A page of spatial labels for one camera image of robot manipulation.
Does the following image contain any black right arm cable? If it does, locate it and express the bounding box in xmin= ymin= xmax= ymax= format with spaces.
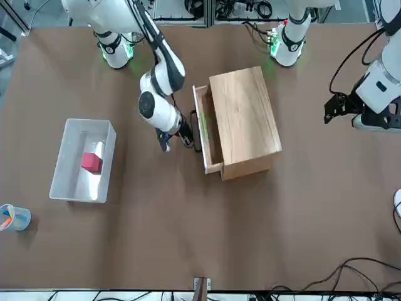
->
xmin=125 ymin=0 xmax=177 ymax=105

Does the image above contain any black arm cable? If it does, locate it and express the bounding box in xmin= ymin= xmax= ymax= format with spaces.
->
xmin=328 ymin=26 xmax=390 ymax=95
xmin=125 ymin=0 xmax=177 ymax=105

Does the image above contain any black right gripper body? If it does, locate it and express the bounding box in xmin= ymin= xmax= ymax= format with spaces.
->
xmin=175 ymin=113 xmax=193 ymax=137

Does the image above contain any green stick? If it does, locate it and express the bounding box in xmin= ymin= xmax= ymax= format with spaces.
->
xmin=199 ymin=112 xmax=211 ymax=140

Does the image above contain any wooden drawer cabinet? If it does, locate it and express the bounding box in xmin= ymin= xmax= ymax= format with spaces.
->
xmin=209 ymin=65 xmax=283 ymax=181

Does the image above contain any clear plastic box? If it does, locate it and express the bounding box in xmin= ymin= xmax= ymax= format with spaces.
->
xmin=48 ymin=117 xmax=117 ymax=204

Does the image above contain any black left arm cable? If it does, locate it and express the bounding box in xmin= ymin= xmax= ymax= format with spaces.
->
xmin=328 ymin=26 xmax=390 ymax=95

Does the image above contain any blue translucent pen cup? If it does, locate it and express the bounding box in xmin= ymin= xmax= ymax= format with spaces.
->
xmin=0 ymin=203 xmax=32 ymax=232

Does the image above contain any black left foot cable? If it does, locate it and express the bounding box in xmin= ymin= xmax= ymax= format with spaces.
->
xmin=242 ymin=20 xmax=274 ymax=45

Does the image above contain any aluminium frame rail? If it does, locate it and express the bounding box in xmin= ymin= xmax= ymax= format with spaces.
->
xmin=152 ymin=14 xmax=283 ymax=28

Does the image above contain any black loose table cable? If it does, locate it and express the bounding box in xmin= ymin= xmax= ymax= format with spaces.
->
xmin=268 ymin=257 xmax=401 ymax=296

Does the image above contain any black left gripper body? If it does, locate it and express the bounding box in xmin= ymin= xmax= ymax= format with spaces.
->
xmin=336 ymin=92 xmax=366 ymax=115

